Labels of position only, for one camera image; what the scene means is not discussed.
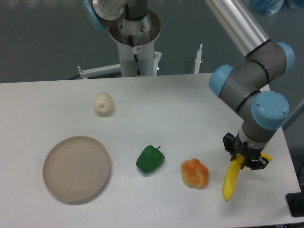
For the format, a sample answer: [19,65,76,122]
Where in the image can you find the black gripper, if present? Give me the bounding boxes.
[223,133,269,170]

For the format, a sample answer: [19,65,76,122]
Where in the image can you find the yellow banana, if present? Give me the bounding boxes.
[222,153,273,202]

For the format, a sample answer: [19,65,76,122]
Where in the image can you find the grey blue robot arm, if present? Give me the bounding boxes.
[83,0,295,170]

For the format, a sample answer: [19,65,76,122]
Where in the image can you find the orange knotted bread roll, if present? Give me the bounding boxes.
[180,158,209,189]

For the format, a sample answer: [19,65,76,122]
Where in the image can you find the black device at edge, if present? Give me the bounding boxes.
[285,192,304,218]

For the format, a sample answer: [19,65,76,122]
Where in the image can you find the green bell pepper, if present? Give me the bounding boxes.
[136,145,165,173]

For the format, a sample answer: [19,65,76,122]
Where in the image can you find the white garlic bulb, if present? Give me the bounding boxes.
[93,92,114,117]

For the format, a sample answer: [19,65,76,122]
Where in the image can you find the blue plastic bag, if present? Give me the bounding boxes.
[250,0,284,11]

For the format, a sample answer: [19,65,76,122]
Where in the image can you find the beige round plate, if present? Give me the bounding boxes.
[42,136,111,205]

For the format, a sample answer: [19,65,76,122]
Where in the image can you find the white metal post right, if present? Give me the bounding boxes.
[194,43,203,74]

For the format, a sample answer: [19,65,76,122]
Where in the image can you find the white metal bracket left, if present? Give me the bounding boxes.
[77,64,121,79]

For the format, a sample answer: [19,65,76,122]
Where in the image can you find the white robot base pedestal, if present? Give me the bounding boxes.
[109,10,161,77]

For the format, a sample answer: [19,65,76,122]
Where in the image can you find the black cable on pedestal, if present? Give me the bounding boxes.
[128,35,142,76]

